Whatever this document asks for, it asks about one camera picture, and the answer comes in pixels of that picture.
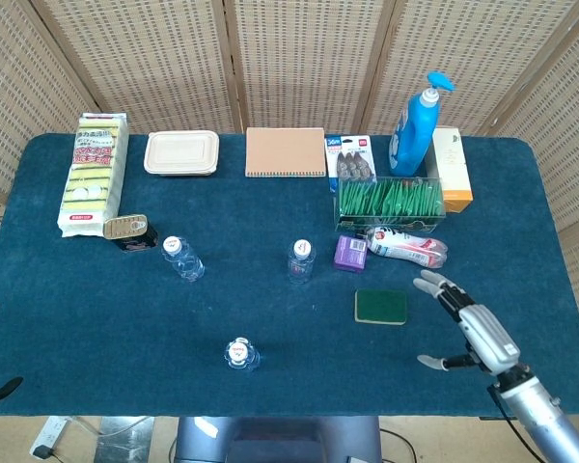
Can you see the black luncheon meat can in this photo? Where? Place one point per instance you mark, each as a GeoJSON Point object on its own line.
{"type": "Point", "coordinates": [128, 231]}

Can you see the kraft spiral notebook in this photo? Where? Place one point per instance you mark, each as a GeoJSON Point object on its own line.
{"type": "Point", "coordinates": [285, 152]}

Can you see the blue pump dispenser bottle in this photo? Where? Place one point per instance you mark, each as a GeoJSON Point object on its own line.
{"type": "Point", "coordinates": [410, 140]}

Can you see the woven folding screen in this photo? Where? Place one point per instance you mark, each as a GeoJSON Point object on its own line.
{"type": "Point", "coordinates": [294, 58]}

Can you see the yellow sponge multipack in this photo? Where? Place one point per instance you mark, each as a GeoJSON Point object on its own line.
{"type": "Point", "coordinates": [89, 169]}

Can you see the blue table cloth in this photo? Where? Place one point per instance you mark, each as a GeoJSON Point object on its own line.
{"type": "Point", "coordinates": [270, 217]}

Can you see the small purple box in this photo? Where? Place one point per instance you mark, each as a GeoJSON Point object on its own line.
{"type": "Point", "coordinates": [350, 253]}

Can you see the white power strip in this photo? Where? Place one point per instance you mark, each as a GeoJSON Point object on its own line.
{"type": "Point", "coordinates": [50, 434]}

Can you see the white and orange carton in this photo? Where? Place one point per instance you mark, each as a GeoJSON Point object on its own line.
{"type": "Point", "coordinates": [456, 169]}

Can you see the metal table leg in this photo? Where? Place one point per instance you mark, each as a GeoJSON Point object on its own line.
{"type": "Point", "coordinates": [125, 441]}

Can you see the binder clip blister pack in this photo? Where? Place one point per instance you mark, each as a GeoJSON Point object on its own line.
{"type": "Point", "coordinates": [350, 161]}

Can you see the clear water bottle white cap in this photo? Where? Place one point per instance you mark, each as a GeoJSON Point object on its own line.
{"type": "Point", "coordinates": [301, 263]}
{"type": "Point", "coordinates": [241, 354]}
{"type": "Point", "coordinates": [183, 258]}

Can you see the red and white plastic pouch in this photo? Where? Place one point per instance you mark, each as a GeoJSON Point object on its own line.
{"type": "Point", "coordinates": [405, 246]}

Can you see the clear box of green sachets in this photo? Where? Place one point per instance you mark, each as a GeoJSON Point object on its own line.
{"type": "Point", "coordinates": [391, 200]}

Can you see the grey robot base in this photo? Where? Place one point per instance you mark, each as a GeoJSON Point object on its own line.
{"type": "Point", "coordinates": [270, 441]}

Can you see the green and yellow scouring sponge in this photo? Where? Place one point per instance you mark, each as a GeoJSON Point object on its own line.
{"type": "Point", "coordinates": [381, 306]}

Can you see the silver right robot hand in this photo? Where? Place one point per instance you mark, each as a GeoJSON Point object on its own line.
{"type": "Point", "coordinates": [487, 333]}

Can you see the beige lidded food container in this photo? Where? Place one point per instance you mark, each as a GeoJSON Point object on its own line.
{"type": "Point", "coordinates": [181, 152]}

